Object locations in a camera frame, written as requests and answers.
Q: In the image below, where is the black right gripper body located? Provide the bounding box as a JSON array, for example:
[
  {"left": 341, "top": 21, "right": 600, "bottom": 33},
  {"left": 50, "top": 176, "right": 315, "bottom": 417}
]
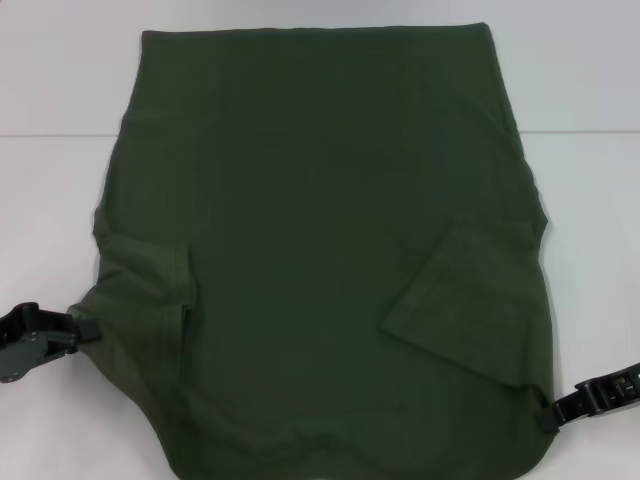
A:
[{"left": 574, "top": 358, "right": 640, "bottom": 409}]

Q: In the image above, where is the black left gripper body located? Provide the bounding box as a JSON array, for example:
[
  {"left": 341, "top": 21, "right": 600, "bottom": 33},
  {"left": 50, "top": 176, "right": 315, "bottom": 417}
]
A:
[{"left": 0, "top": 301, "right": 51, "bottom": 386}]

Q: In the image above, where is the dark green shirt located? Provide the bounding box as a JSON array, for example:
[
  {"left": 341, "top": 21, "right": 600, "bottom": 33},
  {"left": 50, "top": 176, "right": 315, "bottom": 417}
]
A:
[{"left": 64, "top": 20, "right": 554, "bottom": 480}]

